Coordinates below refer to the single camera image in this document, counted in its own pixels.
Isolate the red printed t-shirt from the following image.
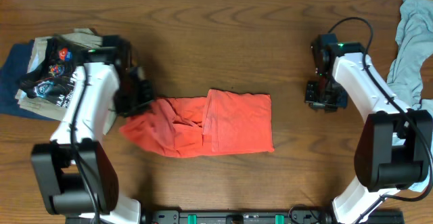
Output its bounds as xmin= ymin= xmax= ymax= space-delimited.
xmin=120 ymin=89 xmax=274 ymax=158

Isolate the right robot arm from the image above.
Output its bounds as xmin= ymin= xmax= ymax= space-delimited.
xmin=305 ymin=34 xmax=432 ymax=223

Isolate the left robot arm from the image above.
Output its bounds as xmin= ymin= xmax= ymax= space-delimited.
xmin=31 ymin=46 xmax=154 ymax=223

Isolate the beige folded garment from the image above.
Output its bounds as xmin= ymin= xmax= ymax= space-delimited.
xmin=15 ymin=28 xmax=102 ymax=120

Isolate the black printed folded shirt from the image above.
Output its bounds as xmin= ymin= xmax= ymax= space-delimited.
xmin=18 ymin=36 xmax=84 ymax=108

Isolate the grey t-shirt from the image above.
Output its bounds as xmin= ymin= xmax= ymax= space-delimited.
xmin=385 ymin=0 xmax=433 ymax=193

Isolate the navy folded garment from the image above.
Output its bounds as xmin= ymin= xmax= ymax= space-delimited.
xmin=1 ymin=40 xmax=52 ymax=121

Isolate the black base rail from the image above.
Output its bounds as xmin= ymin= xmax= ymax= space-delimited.
xmin=65 ymin=206 xmax=405 ymax=224

